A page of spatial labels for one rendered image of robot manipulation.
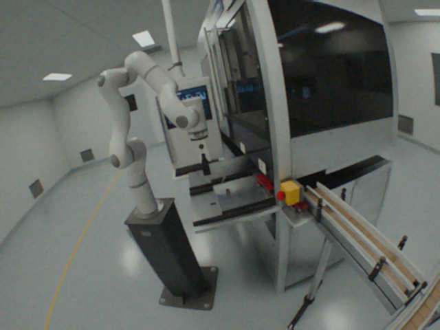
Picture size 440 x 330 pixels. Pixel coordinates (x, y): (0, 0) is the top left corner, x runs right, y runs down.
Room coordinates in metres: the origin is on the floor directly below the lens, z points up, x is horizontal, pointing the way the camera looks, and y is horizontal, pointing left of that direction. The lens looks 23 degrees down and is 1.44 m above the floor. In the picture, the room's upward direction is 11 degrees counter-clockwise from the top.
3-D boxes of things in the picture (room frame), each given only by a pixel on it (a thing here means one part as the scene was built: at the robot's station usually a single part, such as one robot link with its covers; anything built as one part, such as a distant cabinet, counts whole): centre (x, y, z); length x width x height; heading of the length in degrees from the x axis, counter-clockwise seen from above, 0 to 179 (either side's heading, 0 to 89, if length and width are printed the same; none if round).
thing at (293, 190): (0.63, -0.26, 1.00); 0.08 x 0.07 x 0.07; 96
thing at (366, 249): (0.36, -0.44, 0.92); 0.69 x 0.16 x 0.16; 6
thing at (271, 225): (1.73, -0.11, 0.73); 1.98 x 0.01 x 0.25; 6
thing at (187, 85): (1.74, 0.19, 1.19); 0.50 x 0.19 x 0.78; 96
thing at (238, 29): (0.96, -0.21, 1.51); 0.43 x 0.01 x 0.59; 6
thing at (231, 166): (1.20, -0.08, 0.90); 0.34 x 0.26 x 0.04; 96
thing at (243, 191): (0.87, -0.12, 0.90); 0.34 x 0.26 x 0.04; 97
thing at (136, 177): (0.95, 0.45, 1.16); 0.19 x 0.12 x 0.24; 160
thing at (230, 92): (1.41, -0.16, 1.51); 0.47 x 0.01 x 0.59; 6
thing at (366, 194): (1.76, -0.61, 0.44); 2.06 x 1.00 x 0.88; 6
